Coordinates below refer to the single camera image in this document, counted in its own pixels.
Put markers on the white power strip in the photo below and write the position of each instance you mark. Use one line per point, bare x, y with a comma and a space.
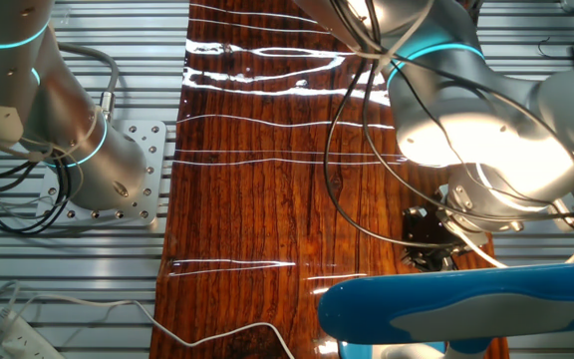
33, 344

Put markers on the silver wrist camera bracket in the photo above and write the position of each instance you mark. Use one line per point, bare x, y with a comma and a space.
563, 214

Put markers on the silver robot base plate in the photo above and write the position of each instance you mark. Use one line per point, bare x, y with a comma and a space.
152, 149

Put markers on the white power plug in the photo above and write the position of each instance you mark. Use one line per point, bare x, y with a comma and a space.
0, 324

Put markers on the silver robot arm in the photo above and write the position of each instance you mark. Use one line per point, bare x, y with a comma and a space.
491, 129

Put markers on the wood grain table mat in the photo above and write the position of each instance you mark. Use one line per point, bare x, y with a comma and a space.
247, 209

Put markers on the blue and white desk lamp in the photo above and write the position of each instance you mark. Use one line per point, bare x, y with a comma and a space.
367, 309

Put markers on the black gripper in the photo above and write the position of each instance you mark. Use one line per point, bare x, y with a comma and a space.
426, 232

